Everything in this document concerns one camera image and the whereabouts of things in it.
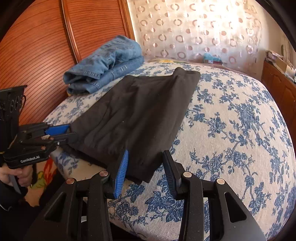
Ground person's left hand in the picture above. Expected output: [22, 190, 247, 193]
[0, 164, 33, 187]

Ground wooden slatted wardrobe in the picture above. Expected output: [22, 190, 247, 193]
[1, 1, 134, 125]

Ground cardboard box on cabinet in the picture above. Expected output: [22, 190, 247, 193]
[265, 50, 295, 82]

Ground pink circle-pattern curtain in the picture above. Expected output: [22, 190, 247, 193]
[128, 1, 262, 67]

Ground folded blue jeans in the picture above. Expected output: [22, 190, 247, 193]
[63, 35, 144, 95]

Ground black pants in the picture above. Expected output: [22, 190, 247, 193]
[62, 67, 201, 184]

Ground wooden side cabinet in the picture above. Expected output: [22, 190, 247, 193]
[261, 60, 296, 149]

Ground teal item on box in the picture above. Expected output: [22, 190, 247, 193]
[203, 53, 223, 65]

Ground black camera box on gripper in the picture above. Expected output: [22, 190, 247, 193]
[0, 85, 27, 152]

